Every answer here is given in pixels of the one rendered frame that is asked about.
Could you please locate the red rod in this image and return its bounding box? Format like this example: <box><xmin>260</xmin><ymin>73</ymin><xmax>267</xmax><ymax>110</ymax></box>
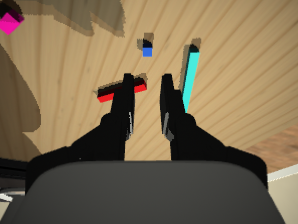
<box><xmin>97</xmin><ymin>80</ymin><xmax>147</xmax><ymax>102</ymax></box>

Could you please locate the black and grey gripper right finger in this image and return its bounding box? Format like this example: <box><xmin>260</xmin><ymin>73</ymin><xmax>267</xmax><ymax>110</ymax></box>
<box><xmin>160</xmin><ymin>74</ymin><xmax>268</xmax><ymax>190</ymax></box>

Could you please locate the small blue cube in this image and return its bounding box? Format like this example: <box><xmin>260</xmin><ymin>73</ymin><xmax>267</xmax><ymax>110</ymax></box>
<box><xmin>143</xmin><ymin>43</ymin><xmax>152</xmax><ymax>57</ymax></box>

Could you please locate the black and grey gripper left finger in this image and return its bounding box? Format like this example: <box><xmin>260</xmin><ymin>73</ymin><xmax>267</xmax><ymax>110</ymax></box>
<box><xmin>25</xmin><ymin>73</ymin><xmax>135</xmax><ymax>195</ymax></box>

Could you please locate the turquoise rod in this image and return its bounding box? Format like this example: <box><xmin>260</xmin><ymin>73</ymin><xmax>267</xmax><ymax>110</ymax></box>
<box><xmin>182</xmin><ymin>48</ymin><xmax>200</xmax><ymax>113</ymax></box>

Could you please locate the magenta rectangular block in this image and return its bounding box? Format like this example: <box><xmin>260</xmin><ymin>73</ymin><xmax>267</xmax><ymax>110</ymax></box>
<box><xmin>0</xmin><ymin>9</ymin><xmax>24</xmax><ymax>35</ymax></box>

